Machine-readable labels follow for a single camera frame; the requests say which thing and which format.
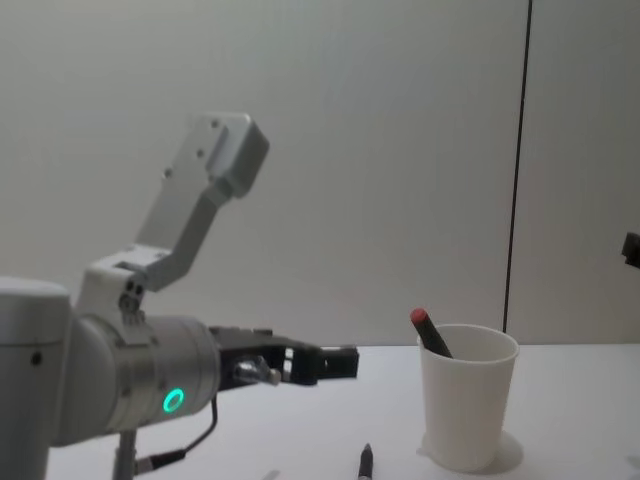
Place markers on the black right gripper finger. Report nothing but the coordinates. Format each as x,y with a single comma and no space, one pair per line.
632,250

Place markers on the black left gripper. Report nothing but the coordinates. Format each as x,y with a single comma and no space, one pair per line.
295,365

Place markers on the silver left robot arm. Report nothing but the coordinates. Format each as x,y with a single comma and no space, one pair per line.
150,360

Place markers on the black pen with red cap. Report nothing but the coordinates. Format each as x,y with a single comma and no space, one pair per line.
431,334

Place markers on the white paper cup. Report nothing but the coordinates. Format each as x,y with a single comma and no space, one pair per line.
467,400

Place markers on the white table cloth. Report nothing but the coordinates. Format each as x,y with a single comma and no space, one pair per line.
565,400

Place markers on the dark vertical wall strip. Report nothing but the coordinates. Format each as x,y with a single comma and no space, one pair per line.
517,165

